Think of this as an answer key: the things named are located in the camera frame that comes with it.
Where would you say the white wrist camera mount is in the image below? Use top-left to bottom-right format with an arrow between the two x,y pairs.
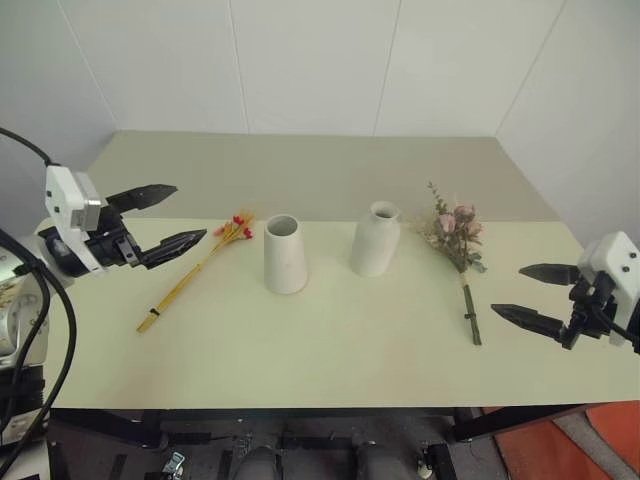
43,164 -> 109,274
577,230 -> 640,347

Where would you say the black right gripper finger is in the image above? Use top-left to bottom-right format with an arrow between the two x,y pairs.
518,263 -> 582,288
490,302 -> 570,344

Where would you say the orange floor mat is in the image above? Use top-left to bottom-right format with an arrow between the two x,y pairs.
492,398 -> 640,480

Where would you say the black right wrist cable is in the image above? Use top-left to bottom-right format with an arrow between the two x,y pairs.
592,305 -> 640,357

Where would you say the red-tipped yellow stem bunch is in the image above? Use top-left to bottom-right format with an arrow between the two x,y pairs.
136,208 -> 257,335

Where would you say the thin black left wrist cable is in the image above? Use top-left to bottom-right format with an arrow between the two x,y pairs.
0,126 -> 55,167

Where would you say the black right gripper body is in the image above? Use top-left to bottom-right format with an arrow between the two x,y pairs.
560,272 -> 621,351

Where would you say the black metal table frame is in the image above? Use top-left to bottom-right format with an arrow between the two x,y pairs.
47,403 -> 594,480

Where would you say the white bottle-shaped vase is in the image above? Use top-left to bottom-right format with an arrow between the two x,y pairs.
348,200 -> 403,278

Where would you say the pink dried flower bouquet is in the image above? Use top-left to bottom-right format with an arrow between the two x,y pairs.
411,180 -> 489,348

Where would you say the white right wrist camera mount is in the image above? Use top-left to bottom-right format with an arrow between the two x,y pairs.
577,230 -> 640,347

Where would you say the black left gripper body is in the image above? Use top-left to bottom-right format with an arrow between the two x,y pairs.
83,202 -> 146,272

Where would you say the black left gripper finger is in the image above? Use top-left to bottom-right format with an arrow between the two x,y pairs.
140,228 -> 208,272
106,183 -> 180,221

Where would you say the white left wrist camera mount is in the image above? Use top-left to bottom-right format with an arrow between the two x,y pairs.
43,164 -> 109,274

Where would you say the white conical vase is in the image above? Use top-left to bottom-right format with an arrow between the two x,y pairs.
262,214 -> 309,295

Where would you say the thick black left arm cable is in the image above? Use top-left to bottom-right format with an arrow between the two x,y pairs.
0,228 -> 78,469

